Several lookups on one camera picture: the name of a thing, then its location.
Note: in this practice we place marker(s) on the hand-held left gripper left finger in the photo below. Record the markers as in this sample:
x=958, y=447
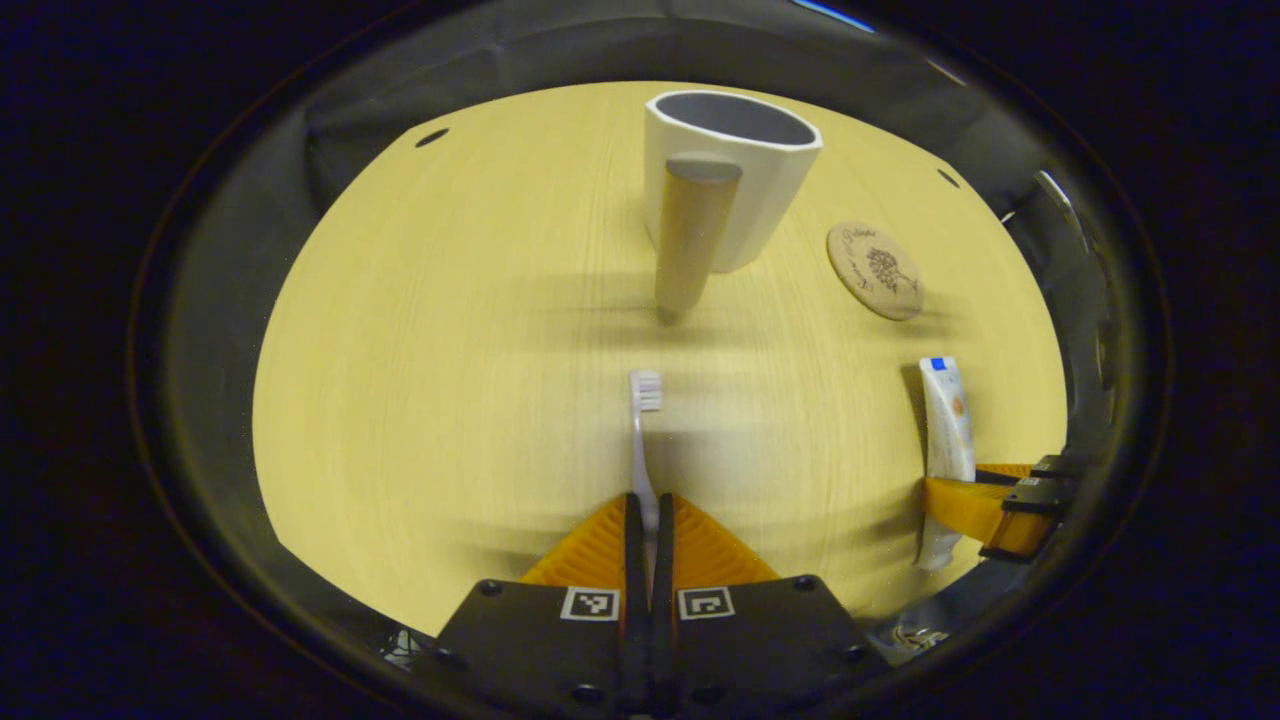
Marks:
x=632, y=560

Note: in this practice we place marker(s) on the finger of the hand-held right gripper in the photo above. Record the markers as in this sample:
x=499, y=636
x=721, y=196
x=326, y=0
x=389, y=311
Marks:
x=1030, y=505
x=1055, y=468

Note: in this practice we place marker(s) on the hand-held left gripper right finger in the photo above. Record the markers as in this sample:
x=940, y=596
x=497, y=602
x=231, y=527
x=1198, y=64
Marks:
x=664, y=560

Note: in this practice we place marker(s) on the white toothbrush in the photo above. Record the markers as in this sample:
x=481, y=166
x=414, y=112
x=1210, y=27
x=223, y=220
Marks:
x=640, y=450

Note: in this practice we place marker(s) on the round wooden coaster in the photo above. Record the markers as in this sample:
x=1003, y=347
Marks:
x=870, y=270

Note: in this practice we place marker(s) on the white toothpaste tube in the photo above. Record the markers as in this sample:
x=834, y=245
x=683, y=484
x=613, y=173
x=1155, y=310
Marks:
x=945, y=430

